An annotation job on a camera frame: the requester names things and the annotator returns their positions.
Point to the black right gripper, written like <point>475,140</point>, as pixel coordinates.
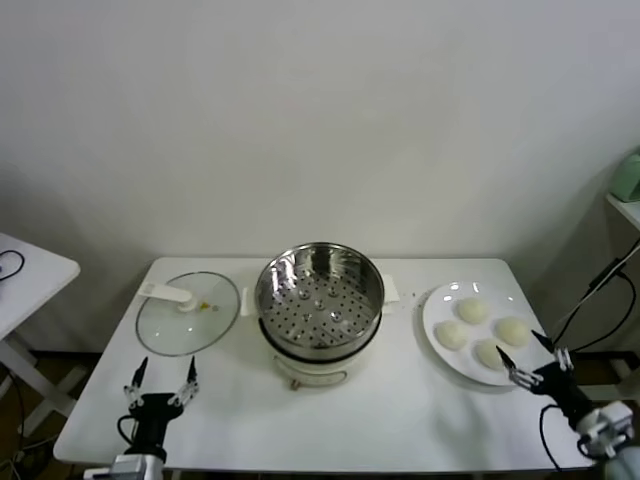
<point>560,387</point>

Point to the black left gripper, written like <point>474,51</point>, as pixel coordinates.
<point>152,407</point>

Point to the white steamed baozi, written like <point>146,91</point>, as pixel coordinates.
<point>452,334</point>
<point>487,356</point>
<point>472,310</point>
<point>511,331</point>

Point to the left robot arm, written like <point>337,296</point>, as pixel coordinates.
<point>157,467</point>

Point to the perforated steel steamer basket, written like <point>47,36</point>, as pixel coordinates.
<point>280,280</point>

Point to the white round plate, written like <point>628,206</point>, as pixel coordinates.
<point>445,305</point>

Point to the white electric cooker pot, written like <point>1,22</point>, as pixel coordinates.
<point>310,375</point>

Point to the white folding side table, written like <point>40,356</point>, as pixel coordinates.
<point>40,280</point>

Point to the white shelf board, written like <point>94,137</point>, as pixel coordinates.
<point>625,207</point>

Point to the pale green appliance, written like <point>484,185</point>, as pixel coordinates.
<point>627,180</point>

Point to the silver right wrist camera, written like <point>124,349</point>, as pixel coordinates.
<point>612,420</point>

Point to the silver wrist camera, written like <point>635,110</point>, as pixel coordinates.
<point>612,420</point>
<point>130,467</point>

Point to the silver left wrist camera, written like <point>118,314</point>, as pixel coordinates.
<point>130,467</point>

